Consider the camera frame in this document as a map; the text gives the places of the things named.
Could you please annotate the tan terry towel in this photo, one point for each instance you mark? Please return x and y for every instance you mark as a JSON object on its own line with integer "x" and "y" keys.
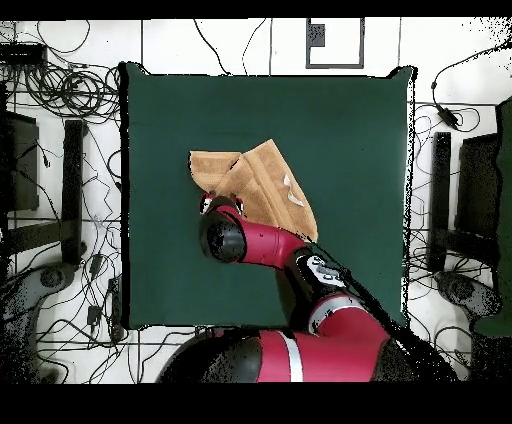
{"x": 276, "y": 180}

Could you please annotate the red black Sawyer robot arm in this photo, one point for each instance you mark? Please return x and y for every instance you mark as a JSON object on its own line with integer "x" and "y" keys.
{"x": 272, "y": 244}

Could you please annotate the black stand base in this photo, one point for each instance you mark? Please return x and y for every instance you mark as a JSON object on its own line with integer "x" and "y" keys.
{"x": 72, "y": 180}
{"x": 440, "y": 180}

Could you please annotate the black power strip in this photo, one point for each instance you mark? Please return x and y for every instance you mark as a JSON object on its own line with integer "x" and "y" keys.
{"x": 116, "y": 308}

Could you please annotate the dark green table cloth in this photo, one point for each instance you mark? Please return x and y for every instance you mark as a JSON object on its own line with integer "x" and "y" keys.
{"x": 340, "y": 140}

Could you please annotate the black computer case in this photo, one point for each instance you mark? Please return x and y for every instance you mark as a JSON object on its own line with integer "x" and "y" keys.
{"x": 20, "y": 160}
{"x": 478, "y": 180}

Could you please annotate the grey office chair base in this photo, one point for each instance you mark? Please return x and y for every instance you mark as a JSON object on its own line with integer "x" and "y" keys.
{"x": 464, "y": 290}
{"x": 24, "y": 292}

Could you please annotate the black power adapter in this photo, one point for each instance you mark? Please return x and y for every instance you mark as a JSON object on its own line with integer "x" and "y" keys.
{"x": 448, "y": 116}

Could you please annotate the green fabric sheet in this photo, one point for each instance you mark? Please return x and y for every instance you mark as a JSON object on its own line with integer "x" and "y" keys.
{"x": 504, "y": 180}

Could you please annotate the grey square frame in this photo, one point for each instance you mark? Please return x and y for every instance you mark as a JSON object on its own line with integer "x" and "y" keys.
{"x": 335, "y": 65}

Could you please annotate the black network switch box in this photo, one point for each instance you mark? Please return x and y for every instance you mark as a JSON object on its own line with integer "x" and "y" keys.
{"x": 22, "y": 54}

